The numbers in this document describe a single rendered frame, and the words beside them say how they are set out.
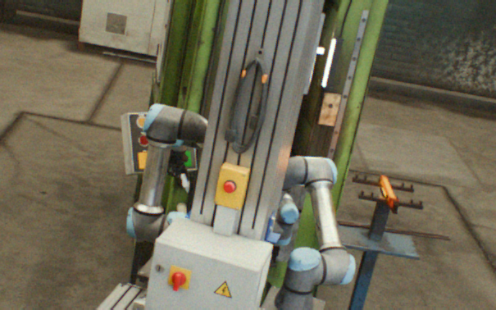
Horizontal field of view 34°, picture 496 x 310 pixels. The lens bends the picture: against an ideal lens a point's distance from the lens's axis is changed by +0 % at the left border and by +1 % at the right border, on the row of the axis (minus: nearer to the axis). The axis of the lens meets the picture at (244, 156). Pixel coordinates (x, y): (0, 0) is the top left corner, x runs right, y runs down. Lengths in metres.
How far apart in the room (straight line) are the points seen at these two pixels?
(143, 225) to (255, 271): 0.77
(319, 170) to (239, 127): 0.77
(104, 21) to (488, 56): 4.65
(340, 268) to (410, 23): 7.20
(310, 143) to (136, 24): 5.34
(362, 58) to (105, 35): 5.60
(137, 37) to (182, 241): 6.90
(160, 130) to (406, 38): 7.32
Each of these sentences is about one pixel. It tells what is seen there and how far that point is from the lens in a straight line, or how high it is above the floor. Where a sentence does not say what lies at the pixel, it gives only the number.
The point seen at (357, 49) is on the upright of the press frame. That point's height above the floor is 1.60.
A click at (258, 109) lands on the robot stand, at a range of 2.49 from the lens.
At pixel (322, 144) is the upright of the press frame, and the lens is 4.22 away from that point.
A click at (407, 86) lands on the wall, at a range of 10.23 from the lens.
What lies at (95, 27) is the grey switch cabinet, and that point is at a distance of 9.38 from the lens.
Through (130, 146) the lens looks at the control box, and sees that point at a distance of 3.70.
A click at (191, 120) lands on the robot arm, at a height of 1.44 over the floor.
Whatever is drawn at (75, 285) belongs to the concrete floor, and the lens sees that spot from 4.64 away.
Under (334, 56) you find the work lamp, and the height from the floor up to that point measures 1.55.
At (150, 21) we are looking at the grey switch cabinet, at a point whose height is 0.48.
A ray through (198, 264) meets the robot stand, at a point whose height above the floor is 1.19.
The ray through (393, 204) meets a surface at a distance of 3.81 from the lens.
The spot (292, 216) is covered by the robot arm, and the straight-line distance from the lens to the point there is 3.48.
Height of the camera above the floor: 2.37
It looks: 20 degrees down
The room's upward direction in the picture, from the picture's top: 11 degrees clockwise
